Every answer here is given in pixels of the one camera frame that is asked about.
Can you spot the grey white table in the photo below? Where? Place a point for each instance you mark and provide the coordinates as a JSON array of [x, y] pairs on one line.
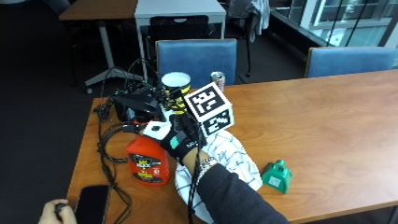
[[180, 7]]

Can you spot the black yellow cup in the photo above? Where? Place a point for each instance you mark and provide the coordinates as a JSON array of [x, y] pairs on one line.
[[176, 81]]

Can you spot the orange spray bottle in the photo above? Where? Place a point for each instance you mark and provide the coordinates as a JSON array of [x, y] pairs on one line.
[[148, 161]]

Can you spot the blue padded chair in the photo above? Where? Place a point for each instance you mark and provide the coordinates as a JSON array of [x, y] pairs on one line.
[[195, 60], [352, 60]]

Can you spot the white palm camera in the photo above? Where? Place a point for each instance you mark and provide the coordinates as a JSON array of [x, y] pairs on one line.
[[156, 129]]

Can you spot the white marker cube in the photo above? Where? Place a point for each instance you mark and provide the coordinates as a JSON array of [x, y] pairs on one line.
[[207, 102]]

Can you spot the silver wristwatch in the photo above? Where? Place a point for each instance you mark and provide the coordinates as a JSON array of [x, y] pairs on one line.
[[207, 164]]

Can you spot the brown table with metal leg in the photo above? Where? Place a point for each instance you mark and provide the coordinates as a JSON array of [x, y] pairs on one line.
[[97, 9]]

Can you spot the window frame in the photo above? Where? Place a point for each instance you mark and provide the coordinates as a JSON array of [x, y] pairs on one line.
[[332, 21]]

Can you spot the white hanging garment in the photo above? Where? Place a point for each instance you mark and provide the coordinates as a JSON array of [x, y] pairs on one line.
[[260, 15]]

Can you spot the small black clicker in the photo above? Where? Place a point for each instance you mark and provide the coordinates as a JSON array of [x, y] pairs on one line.
[[60, 207]]

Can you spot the black phone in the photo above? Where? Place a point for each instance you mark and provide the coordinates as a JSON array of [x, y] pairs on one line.
[[92, 205]]

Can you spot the black mesh chair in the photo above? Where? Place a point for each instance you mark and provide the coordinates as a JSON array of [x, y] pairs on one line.
[[179, 28]]

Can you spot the silver drink can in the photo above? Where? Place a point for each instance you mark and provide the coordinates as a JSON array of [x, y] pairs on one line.
[[219, 79]]

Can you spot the green bell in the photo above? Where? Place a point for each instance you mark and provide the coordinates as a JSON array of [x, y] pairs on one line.
[[277, 177]]

